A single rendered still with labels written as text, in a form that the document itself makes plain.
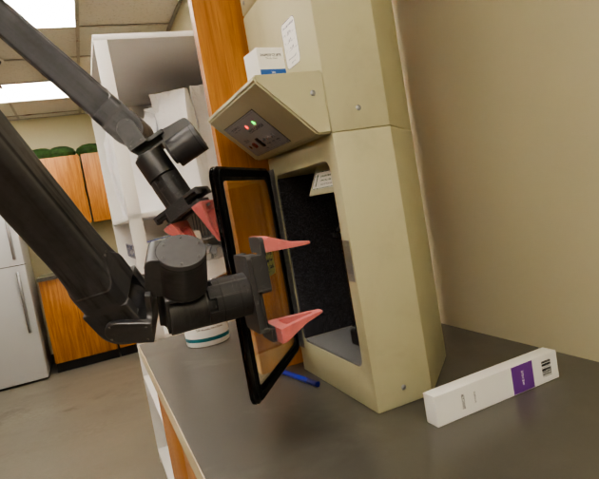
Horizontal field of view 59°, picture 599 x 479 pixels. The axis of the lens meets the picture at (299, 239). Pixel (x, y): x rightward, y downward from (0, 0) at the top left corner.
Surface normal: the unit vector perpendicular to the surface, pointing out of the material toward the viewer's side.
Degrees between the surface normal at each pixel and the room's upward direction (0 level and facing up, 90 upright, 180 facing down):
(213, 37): 90
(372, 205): 90
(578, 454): 0
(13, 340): 90
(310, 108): 90
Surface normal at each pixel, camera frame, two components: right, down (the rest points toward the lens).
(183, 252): 0.08, -0.76
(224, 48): 0.38, 0.00
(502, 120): -0.91, 0.18
